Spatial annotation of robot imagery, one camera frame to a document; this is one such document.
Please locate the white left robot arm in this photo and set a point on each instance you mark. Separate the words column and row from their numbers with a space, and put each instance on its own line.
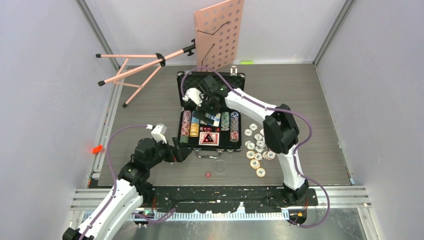
column 130, row 191

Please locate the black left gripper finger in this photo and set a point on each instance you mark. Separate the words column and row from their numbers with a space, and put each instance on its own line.
column 169, row 158
column 179, row 152

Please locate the yellow poker chip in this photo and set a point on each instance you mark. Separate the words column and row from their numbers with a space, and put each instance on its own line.
column 255, row 164
column 250, row 154
column 260, row 172

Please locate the white poker chip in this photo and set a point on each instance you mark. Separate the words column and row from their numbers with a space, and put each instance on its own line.
column 258, row 137
column 248, row 132
column 253, row 127
column 250, row 146

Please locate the pink music stand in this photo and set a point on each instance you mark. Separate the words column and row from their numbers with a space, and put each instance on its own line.
column 215, row 44

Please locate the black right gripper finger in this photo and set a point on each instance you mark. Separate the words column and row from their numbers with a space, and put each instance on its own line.
column 199, row 115
column 214, row 109

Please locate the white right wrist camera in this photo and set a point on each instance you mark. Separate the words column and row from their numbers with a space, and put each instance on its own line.
column 194, row 95

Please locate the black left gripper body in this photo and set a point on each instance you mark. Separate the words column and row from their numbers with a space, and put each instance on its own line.
column 160, row 149

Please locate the green white chip stack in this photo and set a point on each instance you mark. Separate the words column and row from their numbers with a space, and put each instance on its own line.
column 225, row 121

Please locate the red white chip stack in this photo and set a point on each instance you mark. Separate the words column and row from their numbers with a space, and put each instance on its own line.
column 186, row 123

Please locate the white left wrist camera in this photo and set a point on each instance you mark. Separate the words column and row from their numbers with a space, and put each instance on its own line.
column 158, row 132

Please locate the blue red chip stack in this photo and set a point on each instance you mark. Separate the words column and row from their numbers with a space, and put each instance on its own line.
column 234, row 126

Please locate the green tape piece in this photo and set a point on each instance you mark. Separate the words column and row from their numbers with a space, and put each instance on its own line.
column 246, row 63

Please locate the black poker set case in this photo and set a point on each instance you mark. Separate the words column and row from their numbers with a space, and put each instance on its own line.
column 186, row 80

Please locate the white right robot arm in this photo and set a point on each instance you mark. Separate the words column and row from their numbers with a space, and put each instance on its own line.
column 281, row 131

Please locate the green poker chip stack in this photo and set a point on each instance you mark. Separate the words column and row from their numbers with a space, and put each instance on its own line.
column 184, row 139

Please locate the red 100 poker chip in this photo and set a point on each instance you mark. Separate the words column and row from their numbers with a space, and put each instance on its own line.
column 269, row 155

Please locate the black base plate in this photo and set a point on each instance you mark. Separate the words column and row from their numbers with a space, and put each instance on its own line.
column 226, row 199

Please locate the blue yellow chip stack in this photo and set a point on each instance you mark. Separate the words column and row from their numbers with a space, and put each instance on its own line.
column 194, row 125

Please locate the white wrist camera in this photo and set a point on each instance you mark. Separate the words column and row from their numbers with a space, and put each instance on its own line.
column 194, row 95
column 158, row 132

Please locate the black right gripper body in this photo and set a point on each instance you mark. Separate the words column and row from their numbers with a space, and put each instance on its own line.
column 207, row 98

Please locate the red playing card deck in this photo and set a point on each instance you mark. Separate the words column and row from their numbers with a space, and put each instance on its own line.
column 209, row 138

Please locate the blue playing card deck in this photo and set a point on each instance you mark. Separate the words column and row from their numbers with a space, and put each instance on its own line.
column 211, row 120

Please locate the orange clip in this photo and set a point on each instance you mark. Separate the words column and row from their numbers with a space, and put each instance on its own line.
column 97, row 149

